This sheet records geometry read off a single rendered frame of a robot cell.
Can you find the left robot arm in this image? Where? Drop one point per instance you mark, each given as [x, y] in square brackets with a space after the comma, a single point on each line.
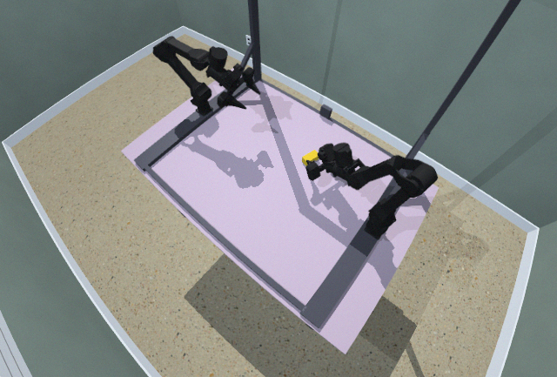
[413, 185]

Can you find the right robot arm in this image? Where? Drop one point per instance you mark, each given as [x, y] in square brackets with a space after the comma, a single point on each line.
[166, 52]

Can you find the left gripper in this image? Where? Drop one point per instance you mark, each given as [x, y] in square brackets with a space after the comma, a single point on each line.
[313, 170]

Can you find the yellow arch block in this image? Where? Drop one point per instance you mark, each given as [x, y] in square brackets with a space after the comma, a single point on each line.
[310, 156]

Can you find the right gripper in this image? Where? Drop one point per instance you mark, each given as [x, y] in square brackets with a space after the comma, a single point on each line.
[226, 98]

